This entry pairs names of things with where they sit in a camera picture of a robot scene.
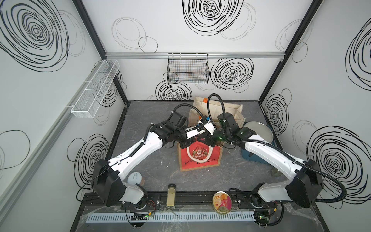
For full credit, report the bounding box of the gold bottle with black cap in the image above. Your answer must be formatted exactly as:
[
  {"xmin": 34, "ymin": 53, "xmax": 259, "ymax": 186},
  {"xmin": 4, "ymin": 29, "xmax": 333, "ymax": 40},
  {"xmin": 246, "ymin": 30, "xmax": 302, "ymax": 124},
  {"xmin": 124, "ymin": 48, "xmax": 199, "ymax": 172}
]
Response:
[{"xmin": 166, "ymin": 184, "xmax": 176, "ymax": 208}]

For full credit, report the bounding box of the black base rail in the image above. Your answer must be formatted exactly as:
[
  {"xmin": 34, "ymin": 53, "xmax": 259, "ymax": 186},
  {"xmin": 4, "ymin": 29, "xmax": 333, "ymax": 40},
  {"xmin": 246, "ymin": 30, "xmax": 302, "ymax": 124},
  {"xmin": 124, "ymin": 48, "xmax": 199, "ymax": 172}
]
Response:
[{"xmin": 81, "ymin": 190, "xmax": 302, "ymax": 212}]

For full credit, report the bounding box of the round candy tin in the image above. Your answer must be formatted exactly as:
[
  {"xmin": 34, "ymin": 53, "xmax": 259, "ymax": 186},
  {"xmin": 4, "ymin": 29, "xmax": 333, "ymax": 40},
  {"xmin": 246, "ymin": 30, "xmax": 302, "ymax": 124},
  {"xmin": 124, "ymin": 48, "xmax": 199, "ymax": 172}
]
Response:
[{"xmin": 212, "ymin": 191, "xmax": 232, "ymax": 214}]

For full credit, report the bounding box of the white slotted cable duct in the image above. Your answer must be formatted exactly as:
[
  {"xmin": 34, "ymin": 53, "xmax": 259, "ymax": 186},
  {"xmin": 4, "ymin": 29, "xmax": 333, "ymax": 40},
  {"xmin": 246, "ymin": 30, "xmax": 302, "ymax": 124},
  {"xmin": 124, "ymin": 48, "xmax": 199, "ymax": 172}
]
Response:
[{"xmin": 86, "ymin": 211, "xmax": 255, "ymax": 223}]

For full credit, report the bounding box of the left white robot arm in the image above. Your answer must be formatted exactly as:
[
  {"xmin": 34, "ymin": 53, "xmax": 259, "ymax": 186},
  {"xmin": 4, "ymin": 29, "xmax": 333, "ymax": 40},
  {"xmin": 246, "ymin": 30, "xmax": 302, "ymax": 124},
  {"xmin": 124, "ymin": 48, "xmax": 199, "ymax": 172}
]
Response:
[{"xmin": 91, "ymin": 112, "xmax": 210, "ymax": 208}]

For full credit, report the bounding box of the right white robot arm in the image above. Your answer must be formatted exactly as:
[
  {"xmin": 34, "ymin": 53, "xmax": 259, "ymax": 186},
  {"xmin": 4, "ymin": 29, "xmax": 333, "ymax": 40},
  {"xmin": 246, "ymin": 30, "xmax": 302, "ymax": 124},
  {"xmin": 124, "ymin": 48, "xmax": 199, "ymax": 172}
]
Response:
[{"xmin": 200, "ymin": 113, "xmax": 323, "ymax": 208}]

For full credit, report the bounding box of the white round can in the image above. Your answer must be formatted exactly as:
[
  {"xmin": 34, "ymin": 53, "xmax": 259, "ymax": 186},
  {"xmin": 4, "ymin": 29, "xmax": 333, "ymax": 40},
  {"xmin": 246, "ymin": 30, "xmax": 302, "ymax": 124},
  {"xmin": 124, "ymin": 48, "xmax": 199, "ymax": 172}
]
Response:
[{"xmin": 128, "ymin": 172, "xmax": 145, "ymax": 186}]

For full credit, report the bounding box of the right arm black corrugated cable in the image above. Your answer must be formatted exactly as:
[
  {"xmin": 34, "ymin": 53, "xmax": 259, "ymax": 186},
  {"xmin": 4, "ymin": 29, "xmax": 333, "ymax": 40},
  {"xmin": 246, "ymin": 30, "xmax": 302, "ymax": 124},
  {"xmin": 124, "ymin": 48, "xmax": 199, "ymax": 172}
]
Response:
[{"xmin": 207, "ymin": 93, "xmax": 348, "ymax": 204}]

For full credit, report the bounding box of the white wire wall shelf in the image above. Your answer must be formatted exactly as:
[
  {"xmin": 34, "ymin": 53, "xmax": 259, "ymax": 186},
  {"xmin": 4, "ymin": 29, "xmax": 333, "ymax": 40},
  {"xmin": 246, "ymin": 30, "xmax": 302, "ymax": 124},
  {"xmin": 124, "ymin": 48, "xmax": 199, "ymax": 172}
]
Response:
[{"xmin": 71, "ymin": 60, "xmax": 120, "ymax": 119}]

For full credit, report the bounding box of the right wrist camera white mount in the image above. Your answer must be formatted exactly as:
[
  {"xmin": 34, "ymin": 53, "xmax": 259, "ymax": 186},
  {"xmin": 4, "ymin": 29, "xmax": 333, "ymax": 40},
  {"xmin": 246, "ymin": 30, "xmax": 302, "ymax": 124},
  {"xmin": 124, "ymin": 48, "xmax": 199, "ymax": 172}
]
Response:
[{"xmin": 203, "ymin": 117, "xmax": 217, "ymax": 135}]

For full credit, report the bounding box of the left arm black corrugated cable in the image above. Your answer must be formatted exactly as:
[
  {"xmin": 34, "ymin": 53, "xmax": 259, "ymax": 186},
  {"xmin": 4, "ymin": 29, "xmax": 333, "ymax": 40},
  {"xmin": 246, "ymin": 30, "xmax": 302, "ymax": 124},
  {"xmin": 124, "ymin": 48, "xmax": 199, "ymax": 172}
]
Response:
[{"xmin": 172, "ymin": 103, "xmax": 205, "ymax": 119}]

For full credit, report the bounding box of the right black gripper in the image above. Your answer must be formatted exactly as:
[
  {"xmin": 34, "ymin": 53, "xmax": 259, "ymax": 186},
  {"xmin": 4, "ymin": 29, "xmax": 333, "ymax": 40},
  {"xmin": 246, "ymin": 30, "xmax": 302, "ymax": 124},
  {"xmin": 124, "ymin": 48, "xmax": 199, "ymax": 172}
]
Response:
[{"xmin": 196, "ymin": 129, "xmax": 230, "ymax": 148}]

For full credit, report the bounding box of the black wire wall basket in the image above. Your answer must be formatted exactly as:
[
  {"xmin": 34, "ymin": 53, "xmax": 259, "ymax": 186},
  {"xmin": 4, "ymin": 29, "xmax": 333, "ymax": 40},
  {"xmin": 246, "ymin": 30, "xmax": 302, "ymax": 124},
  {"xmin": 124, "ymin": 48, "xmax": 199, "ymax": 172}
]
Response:
[{"xmin": 166, "ymin": 53, "xmax": 210, "ymax": 85}]

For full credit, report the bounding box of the red Christmas jute bag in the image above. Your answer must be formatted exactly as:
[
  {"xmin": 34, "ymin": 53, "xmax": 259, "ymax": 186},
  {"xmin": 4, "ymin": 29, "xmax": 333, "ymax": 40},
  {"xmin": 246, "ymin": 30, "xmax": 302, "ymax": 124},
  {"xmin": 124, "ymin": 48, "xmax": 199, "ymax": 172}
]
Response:
[{"xmin": 177, "ymin": 142, "xmax": 223, "ymax": 172}]

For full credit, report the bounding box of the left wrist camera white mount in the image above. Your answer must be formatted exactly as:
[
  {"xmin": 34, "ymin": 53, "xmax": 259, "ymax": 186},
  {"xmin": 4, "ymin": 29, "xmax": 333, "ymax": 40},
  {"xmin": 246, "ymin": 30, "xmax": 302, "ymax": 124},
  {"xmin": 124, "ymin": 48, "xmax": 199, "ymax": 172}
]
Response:
[{"xmin": 185, "ymin": 124, "xmax": 205, "ymax": 139}]

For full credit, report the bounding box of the teal plastic tray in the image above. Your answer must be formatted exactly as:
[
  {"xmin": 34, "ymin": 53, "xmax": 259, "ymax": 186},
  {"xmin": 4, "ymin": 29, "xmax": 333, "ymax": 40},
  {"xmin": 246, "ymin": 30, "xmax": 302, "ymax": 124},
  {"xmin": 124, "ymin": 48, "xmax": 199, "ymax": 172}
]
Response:
[{"xmin": 241, "ymin": 124, "xmax": 279, "ymax": 165}]

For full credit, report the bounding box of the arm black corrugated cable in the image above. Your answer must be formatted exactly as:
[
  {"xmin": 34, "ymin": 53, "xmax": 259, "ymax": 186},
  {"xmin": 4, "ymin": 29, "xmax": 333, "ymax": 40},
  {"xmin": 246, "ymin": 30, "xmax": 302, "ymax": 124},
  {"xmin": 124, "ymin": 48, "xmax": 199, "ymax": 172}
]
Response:
[
  {"xmin": 207, "ymin": 93, "xmax": 348, "ymax": 204},
  {"xmin": 172, "ymin": 103, "xmax": 205, "ymax": 119}
]

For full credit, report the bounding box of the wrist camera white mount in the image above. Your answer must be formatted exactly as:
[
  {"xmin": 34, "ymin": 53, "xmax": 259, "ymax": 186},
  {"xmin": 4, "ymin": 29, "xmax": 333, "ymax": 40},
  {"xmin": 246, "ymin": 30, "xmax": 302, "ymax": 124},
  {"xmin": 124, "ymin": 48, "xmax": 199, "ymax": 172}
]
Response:
[
  {"xmin": 203, "ymin": 117, "xmax": 217, "ymax": 135},
  {"xmin": 185, "ymin": 124, "xmax": 205, "ymax": 139}
]

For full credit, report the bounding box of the cream floral canvas tote bag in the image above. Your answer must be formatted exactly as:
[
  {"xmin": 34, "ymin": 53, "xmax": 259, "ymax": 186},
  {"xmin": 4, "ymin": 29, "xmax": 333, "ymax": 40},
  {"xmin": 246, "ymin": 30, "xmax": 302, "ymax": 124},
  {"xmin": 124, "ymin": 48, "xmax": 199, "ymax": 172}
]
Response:
[{"xmin": 188, "ymin": 97, "xmax": 246, "ymax": 129}]

